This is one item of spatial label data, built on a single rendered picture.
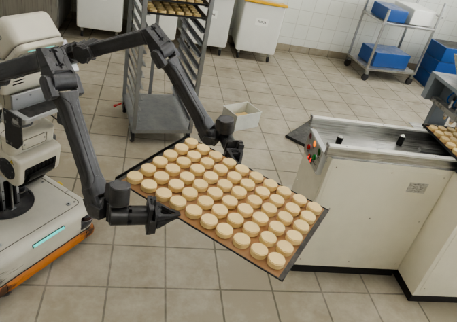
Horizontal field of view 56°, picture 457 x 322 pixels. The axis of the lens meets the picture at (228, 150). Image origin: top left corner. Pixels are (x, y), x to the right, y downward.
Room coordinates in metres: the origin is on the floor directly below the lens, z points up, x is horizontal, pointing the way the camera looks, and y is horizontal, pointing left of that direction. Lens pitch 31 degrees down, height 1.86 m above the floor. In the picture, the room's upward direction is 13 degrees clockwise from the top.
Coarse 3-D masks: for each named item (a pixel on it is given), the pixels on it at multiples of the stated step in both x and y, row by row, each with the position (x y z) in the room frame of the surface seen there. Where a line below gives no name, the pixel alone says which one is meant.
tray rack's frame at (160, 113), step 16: (128, 16) 3.33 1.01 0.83; (128, 32) 3.34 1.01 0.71; (128, 64) 3.34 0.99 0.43; (128, 96) 3.31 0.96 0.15; (144, 96) 3.38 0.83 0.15; (160, 96) 3.45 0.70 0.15; (128, 112) 3.03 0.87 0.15; (144, 112) 3.10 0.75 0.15; (160, 112) 3.16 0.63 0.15; (176, 112) 3.22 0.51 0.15; (144, 128) 2.84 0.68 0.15; (160, 128) 2.90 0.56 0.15; (176, 128) 2.95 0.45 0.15
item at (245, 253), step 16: (176, 160) 1.24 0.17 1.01; (144, 176) 1.11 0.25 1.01; (176, 176) 1.16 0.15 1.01; (224, 176) 1.22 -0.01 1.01; (144, 192) 1.03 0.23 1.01; (224, 192) 1.13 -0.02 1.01; (272, 192) 1.20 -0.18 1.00; (304, 208) 1.16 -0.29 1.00; (192, 224) 0.95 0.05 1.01; (224, 240) 0.91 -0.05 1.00; (256, 240) 0.95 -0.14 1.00; (272, 272) 0.84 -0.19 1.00
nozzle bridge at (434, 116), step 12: (432, 72) 2.49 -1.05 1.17; (432, 84) 2.45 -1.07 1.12; (444, 84) 2.35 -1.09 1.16; (456, 84) 2.33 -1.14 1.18; (432, 96) 2.44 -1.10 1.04; (444, 96) 2.42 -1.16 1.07; (456, 96) 2.34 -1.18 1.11; (432, 108) 2.50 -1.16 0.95; (444, 108) 2.31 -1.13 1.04; (432, 120) 2.48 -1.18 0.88; (444, 120) 2.50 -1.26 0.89; (456, 120) 2.18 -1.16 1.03
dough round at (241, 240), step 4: (236, 236) 0.92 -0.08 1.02; (240, 236) 0.92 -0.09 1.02; (244, 236) 0.93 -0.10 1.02; (248, 236) 0.93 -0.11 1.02; (236, 240) 0.90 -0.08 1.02; (240, 240) 0.91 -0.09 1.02; (244, 240) 0.91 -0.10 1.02; (248, 240) 0.91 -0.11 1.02; (236, 244) 0.90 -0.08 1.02; (240, 244) 0.90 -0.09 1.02; (244, 244) 0.90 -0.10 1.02; (248, 244) 0.90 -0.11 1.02; (240, 248) 0.89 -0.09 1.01; (244, 248) 0.90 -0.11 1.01
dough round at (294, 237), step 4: (288, 232) 0.99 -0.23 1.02; (292, 232) 1.00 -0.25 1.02; (296, 232) 1.00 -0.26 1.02; (288, 236) 0.98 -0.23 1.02; (292, 236) 0.98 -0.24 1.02; (296, 236) 0.98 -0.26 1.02; (300, 236) 0.99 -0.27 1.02; (288, 240) 0.97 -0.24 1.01; (292, 240) 0.96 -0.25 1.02; (296, 240) 0.97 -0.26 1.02; (300, 240) 0.97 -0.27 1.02; (292, 244) 0.96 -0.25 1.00; (296, 244) 0.96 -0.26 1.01
